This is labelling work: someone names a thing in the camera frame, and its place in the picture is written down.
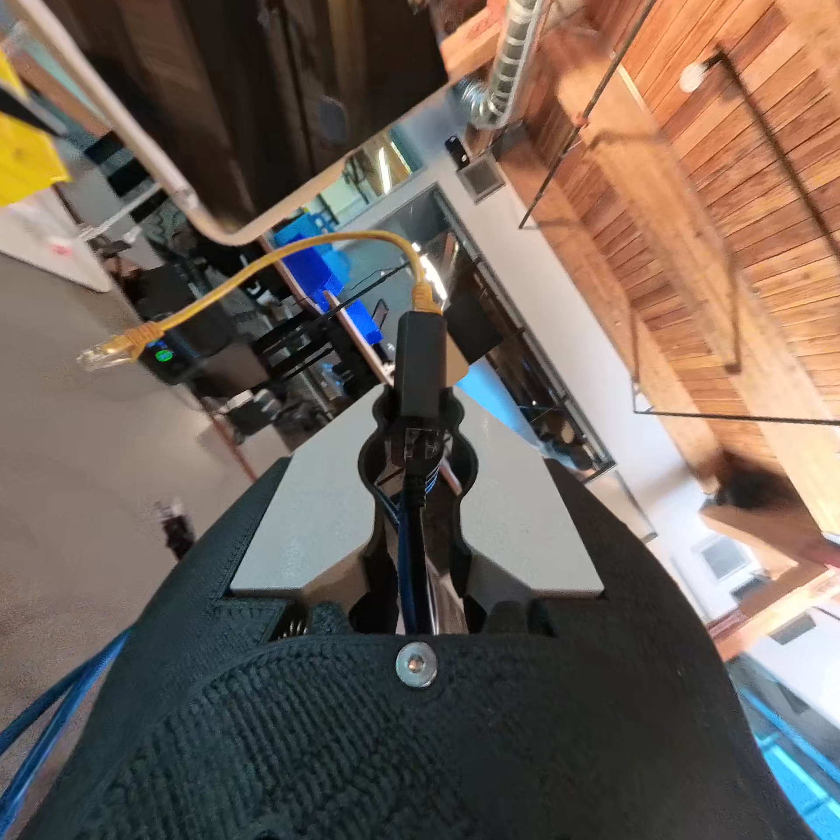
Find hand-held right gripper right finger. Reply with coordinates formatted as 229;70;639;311
449;387;605;634

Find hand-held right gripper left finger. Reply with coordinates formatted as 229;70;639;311
228;386;401;635

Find blue ethernet cable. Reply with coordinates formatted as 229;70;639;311
0;472;437;840

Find black ethernet cable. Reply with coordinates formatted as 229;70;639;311
154;427;454;634

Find black ethernet adapter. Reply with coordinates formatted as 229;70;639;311
392;311;454;424

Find yellow ethernet cable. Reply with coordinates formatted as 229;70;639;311
77;231;448;371

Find glass partition window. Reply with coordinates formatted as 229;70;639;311
367;187;614;483

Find black metal rack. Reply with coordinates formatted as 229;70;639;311
252;262;408;388

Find black device with display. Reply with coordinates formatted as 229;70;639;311
134;322;263;395

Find blue plastic bins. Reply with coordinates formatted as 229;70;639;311
272;210;385;345

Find white curved pipe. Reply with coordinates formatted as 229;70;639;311
13;0;421;247

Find white tray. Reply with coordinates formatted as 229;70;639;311
0;190;112;293

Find yellow plastic box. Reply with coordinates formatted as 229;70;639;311
0;49;70;207

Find black hanging rod frame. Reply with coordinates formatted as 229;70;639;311
518;0;840;427

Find square wall vent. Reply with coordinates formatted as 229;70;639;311
457;154;506;201

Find silver flexible duct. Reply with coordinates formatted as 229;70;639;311
459;0;546;129

